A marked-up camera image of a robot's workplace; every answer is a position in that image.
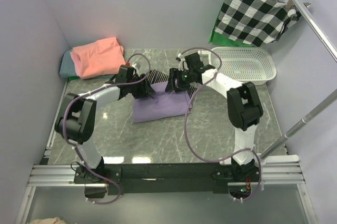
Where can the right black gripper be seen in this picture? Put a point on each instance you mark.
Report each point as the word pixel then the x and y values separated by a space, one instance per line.
pixel 174 81

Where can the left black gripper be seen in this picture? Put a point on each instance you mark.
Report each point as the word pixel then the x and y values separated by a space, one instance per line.
pixel 144 87

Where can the black white striped shirt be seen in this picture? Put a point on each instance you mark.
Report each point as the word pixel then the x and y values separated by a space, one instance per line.
pixel 156 76

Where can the purple t shirt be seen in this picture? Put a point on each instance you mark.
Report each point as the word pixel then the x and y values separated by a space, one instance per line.
pixel 160 105

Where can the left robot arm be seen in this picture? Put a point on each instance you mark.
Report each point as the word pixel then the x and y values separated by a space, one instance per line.
pixel 76 119

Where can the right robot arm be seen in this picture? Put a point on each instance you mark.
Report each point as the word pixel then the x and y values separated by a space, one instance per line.
pixel 243 106

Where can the pink folded t shirt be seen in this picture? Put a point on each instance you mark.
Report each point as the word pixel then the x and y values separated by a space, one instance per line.
pixel 104 45

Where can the white rack foot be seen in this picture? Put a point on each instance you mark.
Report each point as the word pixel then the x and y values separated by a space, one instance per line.
pixel 204 52

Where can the green hanging cloth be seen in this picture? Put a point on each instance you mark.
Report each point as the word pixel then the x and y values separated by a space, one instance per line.
pixel 220 40

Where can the green folded t shirt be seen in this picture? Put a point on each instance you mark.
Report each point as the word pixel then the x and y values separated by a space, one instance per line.
pixel 73 78

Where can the grey-blue folded t shirt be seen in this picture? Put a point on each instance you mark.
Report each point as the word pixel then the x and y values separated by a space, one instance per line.
pixel 65 66

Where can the white plastic laundry basket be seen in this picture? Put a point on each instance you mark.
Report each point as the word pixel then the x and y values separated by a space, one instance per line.
pixel 245 64

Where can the black base beam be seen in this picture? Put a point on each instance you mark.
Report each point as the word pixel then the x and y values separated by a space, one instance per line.
pixel 168 177

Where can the black white checkered cloth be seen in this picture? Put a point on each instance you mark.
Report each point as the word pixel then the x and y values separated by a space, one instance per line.
pixel 255 22

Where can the silver metal rack pole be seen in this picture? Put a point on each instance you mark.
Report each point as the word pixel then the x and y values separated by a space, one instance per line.
pixel 315 28

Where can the silver diagonal rack pole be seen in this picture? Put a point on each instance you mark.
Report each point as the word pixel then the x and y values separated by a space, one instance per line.
pixel 300 124

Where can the beige cloth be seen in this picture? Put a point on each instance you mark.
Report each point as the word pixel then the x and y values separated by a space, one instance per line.
pixel 55 220

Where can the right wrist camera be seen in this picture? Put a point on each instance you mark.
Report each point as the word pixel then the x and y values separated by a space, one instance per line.
pixel 181 59

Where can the aluminium rail frame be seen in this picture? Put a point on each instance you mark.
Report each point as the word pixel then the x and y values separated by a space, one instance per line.
pixel 51 192

